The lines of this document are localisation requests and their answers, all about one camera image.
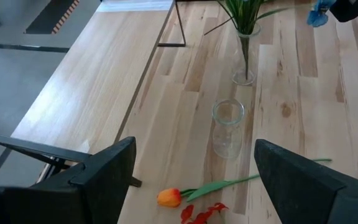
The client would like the wooden shelf with black frame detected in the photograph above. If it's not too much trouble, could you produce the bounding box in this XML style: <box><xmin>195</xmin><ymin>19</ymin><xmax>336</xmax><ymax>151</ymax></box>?
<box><xmin>0</xmin><ymin>0</ymin><xmax>186</xmax><ymax>188</ymax></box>

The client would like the blue artificial flower bunch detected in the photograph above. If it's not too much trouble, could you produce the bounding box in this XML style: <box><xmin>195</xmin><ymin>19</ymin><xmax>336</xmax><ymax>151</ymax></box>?
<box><xmin>203</xmin><ymin>0</ymin><xmax>337</xmax><ymax>82</ymax></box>

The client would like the orange artificial tulip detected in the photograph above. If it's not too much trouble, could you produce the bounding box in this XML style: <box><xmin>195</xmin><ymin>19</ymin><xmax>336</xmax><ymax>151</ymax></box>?
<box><xmin>156</xmin><ymin>157</ymin><xmax>333</xmax><ymax>208</ymax></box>

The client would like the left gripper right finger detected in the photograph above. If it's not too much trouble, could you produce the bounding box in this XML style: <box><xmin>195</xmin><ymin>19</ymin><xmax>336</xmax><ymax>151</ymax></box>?
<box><xmin>255</xmin><ymin>139</ymin><xmax>358</xmax><ymax>224</ymax></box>

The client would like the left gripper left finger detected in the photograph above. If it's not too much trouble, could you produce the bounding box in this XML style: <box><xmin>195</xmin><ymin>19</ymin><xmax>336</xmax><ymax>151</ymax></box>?
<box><xmin>42</xmin><ymin>136</ymin><xmax>137</xmax><ymax>224</ymax></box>

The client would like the clear glass vase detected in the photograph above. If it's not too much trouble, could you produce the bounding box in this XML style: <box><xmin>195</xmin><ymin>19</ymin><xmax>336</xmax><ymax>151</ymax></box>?
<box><xmin>231</xmin><ymin>23</ymin><xmax>262</xmax><ymax>86</ymax></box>
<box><xmin>211</xmin><ymin>98</ymin><xmax>246</xmax><ymax>159</ymax></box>

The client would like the black mat with hazard stripe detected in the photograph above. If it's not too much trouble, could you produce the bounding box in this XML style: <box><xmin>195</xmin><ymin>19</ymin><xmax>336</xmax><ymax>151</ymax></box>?
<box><xmin>23</xmin><ymin>0</ymin><xmax>81</xmax><ymax>35</ymax></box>

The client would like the red artificial flower bunch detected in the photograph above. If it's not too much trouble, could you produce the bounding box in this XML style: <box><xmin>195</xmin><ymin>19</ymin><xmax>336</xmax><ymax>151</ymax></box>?
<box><xmin>180</xmin><ymin>202</ymin><xmax>229</xmax><ymax>224</ymax></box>

